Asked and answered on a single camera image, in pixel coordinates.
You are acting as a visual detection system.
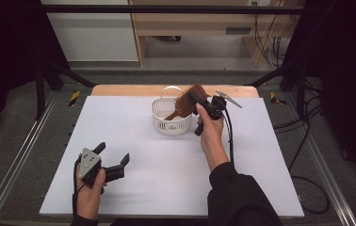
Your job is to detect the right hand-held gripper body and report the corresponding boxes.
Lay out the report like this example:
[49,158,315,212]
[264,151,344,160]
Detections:
[194,89,243,137]

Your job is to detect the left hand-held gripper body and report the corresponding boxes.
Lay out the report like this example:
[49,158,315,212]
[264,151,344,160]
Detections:
[78,148,126,188]

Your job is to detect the brown wooden hairbrush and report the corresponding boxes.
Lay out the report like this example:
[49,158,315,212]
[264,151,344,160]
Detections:
[165,84,209,121]

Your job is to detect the white plastic basket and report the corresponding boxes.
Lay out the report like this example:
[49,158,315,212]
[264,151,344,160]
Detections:
[150,85,195,137]

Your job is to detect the person's right hand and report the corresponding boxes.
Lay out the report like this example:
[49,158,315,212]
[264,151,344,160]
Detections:
[195,103,231,172]

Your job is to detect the person's left hand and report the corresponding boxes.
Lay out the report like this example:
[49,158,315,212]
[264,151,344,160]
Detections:
[75,166,107,220]

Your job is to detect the yellow black striped tape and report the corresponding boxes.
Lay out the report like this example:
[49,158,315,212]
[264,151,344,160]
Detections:
[68,90,82,107]
[268,91,287,106]

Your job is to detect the light wooden desk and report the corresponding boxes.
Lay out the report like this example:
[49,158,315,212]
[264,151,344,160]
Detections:
[128,0,306,68]

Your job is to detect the white cabinet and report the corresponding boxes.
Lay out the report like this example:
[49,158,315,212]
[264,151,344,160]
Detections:
[40,0,139,62]

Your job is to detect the black curtain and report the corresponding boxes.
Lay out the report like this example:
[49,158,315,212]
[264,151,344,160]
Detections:
[283,0,356,185]
[0,0,71,142]

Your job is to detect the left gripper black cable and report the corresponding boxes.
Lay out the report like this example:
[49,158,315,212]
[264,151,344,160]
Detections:
[71,156,84,218]

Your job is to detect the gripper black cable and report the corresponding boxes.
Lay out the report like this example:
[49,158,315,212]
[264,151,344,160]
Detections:
[71,156,84,218]
[221,106,331,216]

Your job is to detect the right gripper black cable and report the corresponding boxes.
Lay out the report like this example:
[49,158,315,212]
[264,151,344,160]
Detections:
[221,106,331,216]

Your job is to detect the aluminium floor rail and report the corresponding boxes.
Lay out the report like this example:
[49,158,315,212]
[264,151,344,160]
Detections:
[302,131,356,226]
[0,90,58,226]

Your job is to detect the hanging cables by desk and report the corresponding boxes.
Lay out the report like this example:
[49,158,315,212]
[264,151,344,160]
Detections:
[251,1,295,69]

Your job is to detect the black frame leg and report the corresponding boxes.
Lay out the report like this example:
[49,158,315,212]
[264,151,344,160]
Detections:
[244,62,310,121]
[34,60,96,121]

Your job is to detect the bundle of floor cables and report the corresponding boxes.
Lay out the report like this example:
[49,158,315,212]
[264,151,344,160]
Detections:
[273,79,325,165]

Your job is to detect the black horizontal frame bar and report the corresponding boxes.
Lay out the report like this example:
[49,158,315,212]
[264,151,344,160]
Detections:
[40,4,306,15]

